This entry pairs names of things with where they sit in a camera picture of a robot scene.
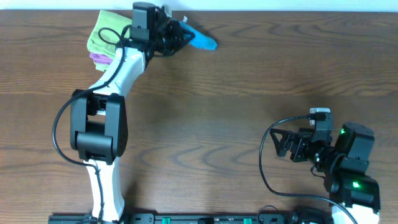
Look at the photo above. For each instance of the blue microfiber cloth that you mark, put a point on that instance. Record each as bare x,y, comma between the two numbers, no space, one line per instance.
200,41

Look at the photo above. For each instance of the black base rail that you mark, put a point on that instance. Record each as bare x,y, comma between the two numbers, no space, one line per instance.
266,218

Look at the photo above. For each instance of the purple folded cloth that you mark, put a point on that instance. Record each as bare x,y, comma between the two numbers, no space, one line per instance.
100,59

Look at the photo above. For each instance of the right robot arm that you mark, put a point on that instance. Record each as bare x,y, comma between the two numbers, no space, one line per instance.
344,164

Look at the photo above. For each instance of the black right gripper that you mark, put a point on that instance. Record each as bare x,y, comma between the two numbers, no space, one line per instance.
296,146

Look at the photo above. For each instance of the green folded cloth bottom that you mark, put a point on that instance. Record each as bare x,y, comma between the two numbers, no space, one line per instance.
101,67

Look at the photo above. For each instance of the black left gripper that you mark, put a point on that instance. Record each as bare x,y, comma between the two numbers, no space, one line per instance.
170,37

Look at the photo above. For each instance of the green folded cloth top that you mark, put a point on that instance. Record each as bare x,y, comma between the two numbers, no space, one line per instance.
103,42

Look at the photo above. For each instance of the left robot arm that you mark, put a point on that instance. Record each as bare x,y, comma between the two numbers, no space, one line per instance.
98,120

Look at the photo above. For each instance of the green folded cloth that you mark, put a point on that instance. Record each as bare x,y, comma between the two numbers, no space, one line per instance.
101,67
103,42

